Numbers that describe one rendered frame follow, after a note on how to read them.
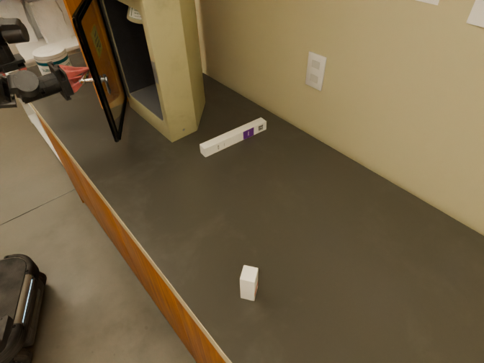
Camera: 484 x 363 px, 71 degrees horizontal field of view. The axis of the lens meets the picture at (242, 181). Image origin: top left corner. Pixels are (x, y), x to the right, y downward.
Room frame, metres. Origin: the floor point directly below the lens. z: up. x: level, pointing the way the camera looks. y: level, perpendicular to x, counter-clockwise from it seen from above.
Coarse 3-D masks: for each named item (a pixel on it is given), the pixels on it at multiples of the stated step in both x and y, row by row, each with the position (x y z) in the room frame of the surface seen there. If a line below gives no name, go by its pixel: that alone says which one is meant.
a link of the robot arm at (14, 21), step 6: (0, 18) 1.13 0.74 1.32; (6, 18) 1.13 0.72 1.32; (12, 18) 1.14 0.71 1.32; (0, 24) 1.10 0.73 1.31; (6, 24) 1.10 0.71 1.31; (12, 24) 1.10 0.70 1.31; (18, 24) 1.11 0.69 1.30; (6, 30) 1.10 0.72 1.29; (12, 30) 1.11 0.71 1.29; (18, 30) 1.11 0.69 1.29; (24, 30) 1.14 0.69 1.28; (6, 36) 1.10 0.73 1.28; (12, 36) 1.10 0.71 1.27; (18, 36) 1.10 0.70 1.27; (24, 36) 1.12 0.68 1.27; (12, 42) 1.11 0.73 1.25; (18, 42) 1.11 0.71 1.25
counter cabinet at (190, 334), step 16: (64, 160) 1.40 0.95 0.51; (80, 176) 1.15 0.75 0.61; (80, 192) 1.43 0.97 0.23; (96, 192) 0.96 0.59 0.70; (96, 208) 1.14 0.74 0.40; (112, 224) 0.92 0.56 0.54; (112, 240) 1.11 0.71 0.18; (128, 240) 0.77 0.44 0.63; (128, 256) 0.90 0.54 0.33; (144, 256) 0.65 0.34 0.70; (144, 272) 0.74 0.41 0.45; (160, 288) 0.61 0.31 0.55; (160, 304) 0.70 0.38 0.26; (176, 304) 0.51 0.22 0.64; (176, 320) 0.56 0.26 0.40; (192, 320) 0.43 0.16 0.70; (192, 336) 0.46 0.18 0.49; (192, 352) 0.51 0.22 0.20; (208, 352) 0.38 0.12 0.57
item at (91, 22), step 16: (96, 0) 1.17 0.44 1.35; (96, 16) 1.11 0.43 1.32; (96, 32) 1.05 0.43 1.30; (96, 48) 1.00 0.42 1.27; (96, 64) 0.94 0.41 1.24; (112, 64) 1.13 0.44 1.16; (112, 80) 1.07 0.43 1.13; (112, 96) 1.01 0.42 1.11; (112, 112) 0.95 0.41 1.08; (112, 128) 0.90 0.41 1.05
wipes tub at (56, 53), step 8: (40, 48) 1.46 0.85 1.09; (48, 48) 1.46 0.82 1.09; (56, 48) 1.46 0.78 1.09; (64, 48) 1.46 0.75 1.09; (40, 56) 1.38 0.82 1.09; (48, 56) 1.39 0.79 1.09; (56, 56) 1.40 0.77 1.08; (64, 56) 1.43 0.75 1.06; (40, 64) 1.39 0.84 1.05; (64, 64) 1.42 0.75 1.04; (48, 72) 1.38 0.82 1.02
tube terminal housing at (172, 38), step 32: (128, 0) 1.03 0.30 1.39; (160, 0) 1.00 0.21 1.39; (192, 0) 1.20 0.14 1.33; (160, 32) 0.98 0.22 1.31; (192, 32) 1.15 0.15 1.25; (160, 64) 0.97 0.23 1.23; (192, 64) 1.09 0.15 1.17; (160, 96) 0.97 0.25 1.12; (192, 96) 1.03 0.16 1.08; (160, 128) 1.02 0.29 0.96; (192, 128) 1.02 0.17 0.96
